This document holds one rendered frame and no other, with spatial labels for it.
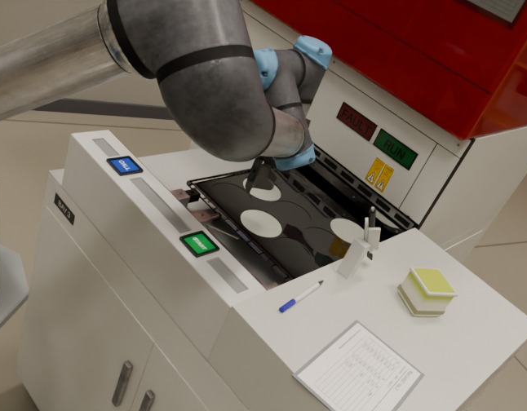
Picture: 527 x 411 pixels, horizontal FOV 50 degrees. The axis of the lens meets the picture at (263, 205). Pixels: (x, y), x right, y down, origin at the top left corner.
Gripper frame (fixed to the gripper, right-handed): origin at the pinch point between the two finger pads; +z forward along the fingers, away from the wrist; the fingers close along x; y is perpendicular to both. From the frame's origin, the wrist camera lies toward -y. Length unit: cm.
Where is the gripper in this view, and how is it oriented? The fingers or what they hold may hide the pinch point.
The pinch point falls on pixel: (246, 187)
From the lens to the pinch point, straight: 126.1
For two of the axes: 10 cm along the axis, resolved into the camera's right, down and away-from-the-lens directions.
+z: -3.3, 7.8, 5.2
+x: 1.9, -4.9, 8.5
